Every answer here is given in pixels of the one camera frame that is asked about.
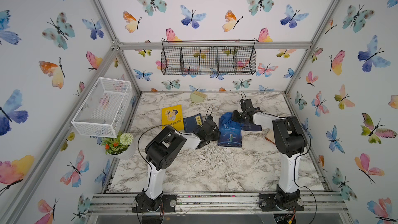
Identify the green scrub brush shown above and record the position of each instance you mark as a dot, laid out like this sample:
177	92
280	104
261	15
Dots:
197	97

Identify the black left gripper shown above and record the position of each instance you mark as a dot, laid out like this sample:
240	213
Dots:
216	132

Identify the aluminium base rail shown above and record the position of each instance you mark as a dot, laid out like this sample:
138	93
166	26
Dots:
217	203

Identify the dark blue Chinese book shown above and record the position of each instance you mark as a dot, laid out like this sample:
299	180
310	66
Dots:
192	123

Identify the yellow illustrated book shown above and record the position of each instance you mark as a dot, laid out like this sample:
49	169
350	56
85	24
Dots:
172	116

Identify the black wire wall basket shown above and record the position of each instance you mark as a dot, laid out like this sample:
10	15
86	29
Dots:
208	57

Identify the dark blue horse-cover book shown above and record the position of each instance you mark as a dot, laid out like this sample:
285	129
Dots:
248	126

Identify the blue cloth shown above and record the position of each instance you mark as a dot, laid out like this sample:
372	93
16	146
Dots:
230	118

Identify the white mesh wall basket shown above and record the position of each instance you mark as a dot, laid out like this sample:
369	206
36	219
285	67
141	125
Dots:
104	108

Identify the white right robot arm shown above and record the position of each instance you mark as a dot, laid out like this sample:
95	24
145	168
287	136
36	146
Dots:
291	142

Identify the potted flower plant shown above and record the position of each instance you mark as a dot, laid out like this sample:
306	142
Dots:
122	147

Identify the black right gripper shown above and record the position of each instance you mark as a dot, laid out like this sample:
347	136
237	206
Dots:
235	112

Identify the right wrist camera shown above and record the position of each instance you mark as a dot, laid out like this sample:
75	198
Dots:
246	105

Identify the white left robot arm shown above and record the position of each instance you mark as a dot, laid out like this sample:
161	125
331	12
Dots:
161	151

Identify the blue Little Prince book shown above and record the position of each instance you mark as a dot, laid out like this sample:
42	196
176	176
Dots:
230	134

